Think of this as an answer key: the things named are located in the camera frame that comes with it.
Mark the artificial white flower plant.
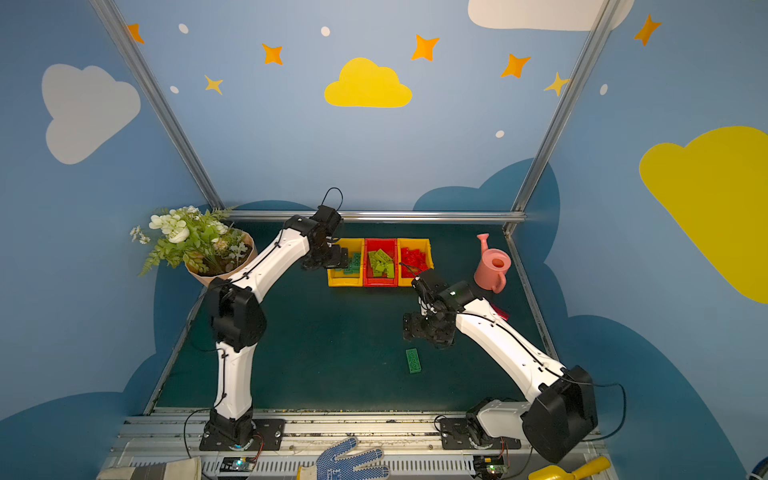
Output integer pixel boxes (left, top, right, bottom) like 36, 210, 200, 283
130, 206, 255, 276

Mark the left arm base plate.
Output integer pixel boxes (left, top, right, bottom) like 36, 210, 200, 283
199, 416, 286, 452

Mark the dark green lego brick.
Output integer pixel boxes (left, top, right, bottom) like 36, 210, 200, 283
342, 252, 361, 277

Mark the left aluminium frame post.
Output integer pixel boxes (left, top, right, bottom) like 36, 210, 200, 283
89, 0, 225, 209

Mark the left yellow storage bin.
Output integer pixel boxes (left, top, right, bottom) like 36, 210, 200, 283
327, 238, 366, 287

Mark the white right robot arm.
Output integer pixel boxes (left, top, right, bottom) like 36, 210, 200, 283
403, 269, 598, 463

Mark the yellow storage bin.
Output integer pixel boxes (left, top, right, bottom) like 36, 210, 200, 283
327, 238, 366, 287
397, 238, 434, 287

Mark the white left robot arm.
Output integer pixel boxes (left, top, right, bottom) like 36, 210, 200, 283
200, 205, 348, 451

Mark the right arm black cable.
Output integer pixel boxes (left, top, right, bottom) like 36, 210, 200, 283
398, 260, 628, 475

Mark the red spray bottle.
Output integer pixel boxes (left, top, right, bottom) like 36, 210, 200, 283
491, 304, 509, 321

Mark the right aluminium frame post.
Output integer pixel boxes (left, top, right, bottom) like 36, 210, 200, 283
503, 0, 622, 240

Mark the blue dotted work glove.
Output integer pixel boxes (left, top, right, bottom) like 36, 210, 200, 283
315, 437, 390, 480

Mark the green circuit board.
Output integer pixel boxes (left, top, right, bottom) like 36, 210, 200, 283
472, 456, 508, 480
219, 457, 257, 473

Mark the aluminium frame post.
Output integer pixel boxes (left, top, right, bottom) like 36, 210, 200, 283
503, 0, 622, 240
89, 0, 225, 209

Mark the dark green lego bottom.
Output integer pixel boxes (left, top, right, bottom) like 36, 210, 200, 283
405, 348, 422, 374

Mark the right yellow storage bin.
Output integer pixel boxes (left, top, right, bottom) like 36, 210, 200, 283
397, 238, 434, 287

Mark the yellow plastic scoop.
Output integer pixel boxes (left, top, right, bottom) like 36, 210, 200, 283
528, 456, 611, 480

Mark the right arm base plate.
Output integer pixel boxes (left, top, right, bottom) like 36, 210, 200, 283
433, 415, 522, 450

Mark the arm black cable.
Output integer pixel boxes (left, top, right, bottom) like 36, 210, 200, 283
182, 186, 345, 460
398, 260, 628, 475

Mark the left green circuit board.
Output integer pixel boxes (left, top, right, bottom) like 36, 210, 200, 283
219, 457, 257, 473

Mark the right green circuit board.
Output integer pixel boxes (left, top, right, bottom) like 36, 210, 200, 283
472, 456, 508, 480

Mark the pink watering can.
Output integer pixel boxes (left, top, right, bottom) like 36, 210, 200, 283
473, 233, 512, 294

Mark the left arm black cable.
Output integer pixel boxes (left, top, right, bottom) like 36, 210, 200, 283
182, 186, 345, 460

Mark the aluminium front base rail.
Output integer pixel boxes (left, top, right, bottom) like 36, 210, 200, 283
95, 410, 619, 480

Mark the red middle storage bin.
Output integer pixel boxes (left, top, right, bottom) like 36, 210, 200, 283
363, 238, 399, 287

